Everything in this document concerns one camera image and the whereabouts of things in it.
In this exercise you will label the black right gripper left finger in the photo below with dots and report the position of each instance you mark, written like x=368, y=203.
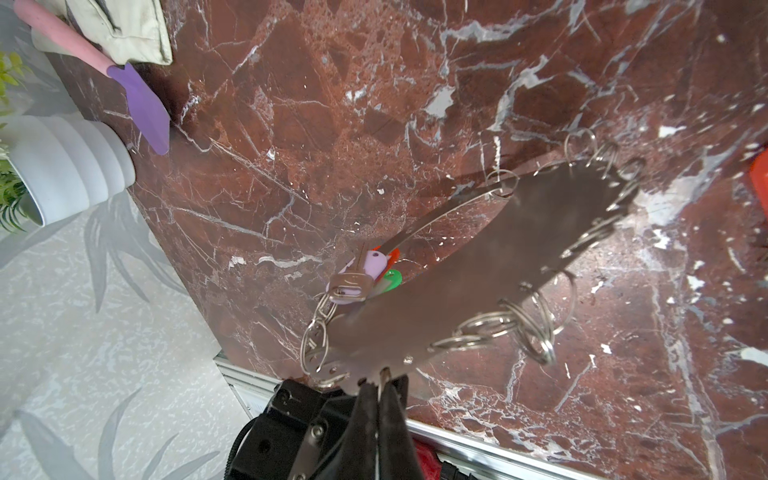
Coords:
x=356, y=456

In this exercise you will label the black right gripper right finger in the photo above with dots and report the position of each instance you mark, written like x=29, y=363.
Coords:
x=397, y=454

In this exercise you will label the bunch of coloured keys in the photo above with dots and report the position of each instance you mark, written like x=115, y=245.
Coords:
x=369, y=274

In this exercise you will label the white ribbed plant pot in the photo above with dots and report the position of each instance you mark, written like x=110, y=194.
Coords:
x=67, y=165

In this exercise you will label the red capped key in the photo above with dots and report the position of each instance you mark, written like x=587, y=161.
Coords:
x=758, y=174

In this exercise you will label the beige and grey garden glove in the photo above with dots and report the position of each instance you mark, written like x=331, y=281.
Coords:
x=125, y=30

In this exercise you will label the purple trowel pink handle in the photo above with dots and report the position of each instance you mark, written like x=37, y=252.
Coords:
x=145, y=108

